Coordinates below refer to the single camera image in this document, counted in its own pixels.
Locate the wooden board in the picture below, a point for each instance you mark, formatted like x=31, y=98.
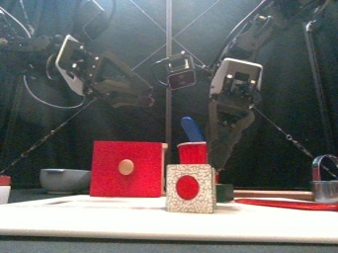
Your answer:
x=273, y=194

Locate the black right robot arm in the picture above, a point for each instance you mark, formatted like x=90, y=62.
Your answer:
x=264, y=23

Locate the red cup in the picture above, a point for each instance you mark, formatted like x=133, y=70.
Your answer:
x=193, y=153

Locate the grey vertical pole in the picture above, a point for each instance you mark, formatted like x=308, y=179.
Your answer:
x=169, y=115

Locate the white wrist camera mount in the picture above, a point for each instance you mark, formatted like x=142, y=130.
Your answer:
x=70, y=62
x=236, y=77

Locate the white cutting board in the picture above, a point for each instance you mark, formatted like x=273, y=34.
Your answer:
x=110, y=220

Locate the red box with wooden knob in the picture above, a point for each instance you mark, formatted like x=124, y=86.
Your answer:
x=110, y=178

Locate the grey bowl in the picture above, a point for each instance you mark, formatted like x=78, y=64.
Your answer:
x=64, y=179

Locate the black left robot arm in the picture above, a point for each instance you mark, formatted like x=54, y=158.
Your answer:
x=26, y=46

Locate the dark green block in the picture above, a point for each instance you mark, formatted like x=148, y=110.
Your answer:
x=225, y=192

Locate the flat red plate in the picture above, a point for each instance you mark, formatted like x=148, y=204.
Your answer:
x=291, y=204

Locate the metal frame tube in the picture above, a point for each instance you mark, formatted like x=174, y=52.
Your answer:
x=317, y=82

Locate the white patterned sushi block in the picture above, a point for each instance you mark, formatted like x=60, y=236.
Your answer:
x=198, y=204

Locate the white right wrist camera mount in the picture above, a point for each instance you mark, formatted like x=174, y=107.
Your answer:
x=236, y=77

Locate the black webcam on pole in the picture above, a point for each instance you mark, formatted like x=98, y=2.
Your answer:
x=181, y=74

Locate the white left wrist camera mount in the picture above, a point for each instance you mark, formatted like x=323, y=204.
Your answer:
x=70, y=62

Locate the red and white small container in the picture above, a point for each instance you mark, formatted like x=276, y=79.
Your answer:
x=5, y=189

